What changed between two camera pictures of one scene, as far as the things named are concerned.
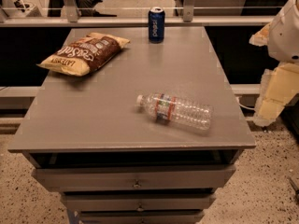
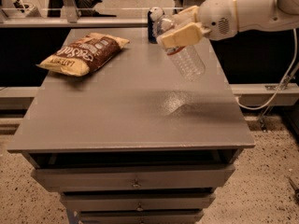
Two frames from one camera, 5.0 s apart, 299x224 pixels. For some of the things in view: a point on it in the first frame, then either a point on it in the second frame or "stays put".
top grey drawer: x=135 y=178 stays put
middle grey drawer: x=139 y=202 stays put
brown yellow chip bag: x=84 y=54 stays put
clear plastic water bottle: x=162 y=106 to x=189 y=61
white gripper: x=285 y=39 to x=217 y=15
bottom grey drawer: x=141 y=217 stays put
